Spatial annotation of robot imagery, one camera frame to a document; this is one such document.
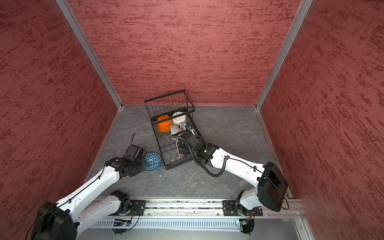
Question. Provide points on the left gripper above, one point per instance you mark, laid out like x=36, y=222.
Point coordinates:
x=144, y=165

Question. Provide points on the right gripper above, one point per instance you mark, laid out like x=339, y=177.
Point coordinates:
x=182, y=145

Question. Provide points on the green white patterned bowl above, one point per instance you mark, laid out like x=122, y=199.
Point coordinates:
x=174, y=129

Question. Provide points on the orange patterned bowl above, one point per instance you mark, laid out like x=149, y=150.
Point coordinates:
x=182, y=149

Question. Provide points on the red white patterned bowl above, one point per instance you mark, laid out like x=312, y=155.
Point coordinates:
x=183, y=126

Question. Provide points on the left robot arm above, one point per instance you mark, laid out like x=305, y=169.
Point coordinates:
x=70, y=216

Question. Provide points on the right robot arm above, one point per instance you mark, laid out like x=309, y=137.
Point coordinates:
x=269, y=185

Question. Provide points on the left controller board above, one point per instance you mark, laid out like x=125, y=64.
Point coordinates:
x=121, y=226

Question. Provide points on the controller board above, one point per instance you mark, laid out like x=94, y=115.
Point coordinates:
x=246, y=226
x=121, y=226

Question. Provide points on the right controller board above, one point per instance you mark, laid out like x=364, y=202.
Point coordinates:
x=246, y=226

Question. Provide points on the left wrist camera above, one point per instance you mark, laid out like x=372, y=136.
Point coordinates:
x=134, y=154

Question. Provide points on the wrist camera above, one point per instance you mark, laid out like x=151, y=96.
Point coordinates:
x=190, y=128
x=134, y=154

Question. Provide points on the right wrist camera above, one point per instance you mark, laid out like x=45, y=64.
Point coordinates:
x=190, y=128

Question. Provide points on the black wire dish rack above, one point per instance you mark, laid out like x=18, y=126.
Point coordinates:
x=168, y=104

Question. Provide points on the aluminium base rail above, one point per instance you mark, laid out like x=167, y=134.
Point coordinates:
x=205, y=214

